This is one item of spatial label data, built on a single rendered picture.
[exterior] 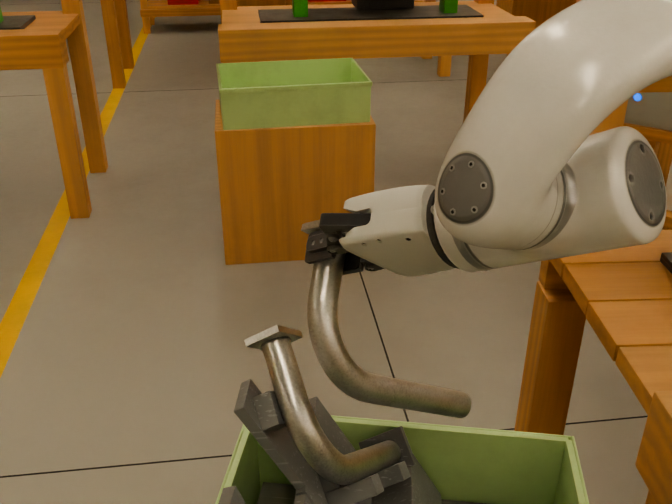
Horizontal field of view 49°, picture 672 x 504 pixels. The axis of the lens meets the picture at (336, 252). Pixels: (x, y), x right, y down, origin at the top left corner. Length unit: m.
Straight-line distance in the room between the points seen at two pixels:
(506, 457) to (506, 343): 1.85
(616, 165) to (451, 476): 0.59
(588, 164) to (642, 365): 0.79
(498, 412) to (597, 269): 1.06
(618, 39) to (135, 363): 2.41
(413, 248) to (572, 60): 0.23
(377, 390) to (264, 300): 2.28
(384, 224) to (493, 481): 0.49
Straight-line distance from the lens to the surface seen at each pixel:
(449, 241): 0.59
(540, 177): 0.47
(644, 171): 0.55
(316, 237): 0.72
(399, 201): 0.62
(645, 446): 1.25
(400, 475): 0.90
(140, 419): 2.50
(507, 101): 0.48
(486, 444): 0.98
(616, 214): 0.52
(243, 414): 0.74
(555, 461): 1.00
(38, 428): 2.57
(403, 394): 0.78
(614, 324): 1.37
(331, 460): 0.75
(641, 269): 1.57
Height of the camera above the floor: 1.60
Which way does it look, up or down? 28 degrees down
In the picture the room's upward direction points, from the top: straight up
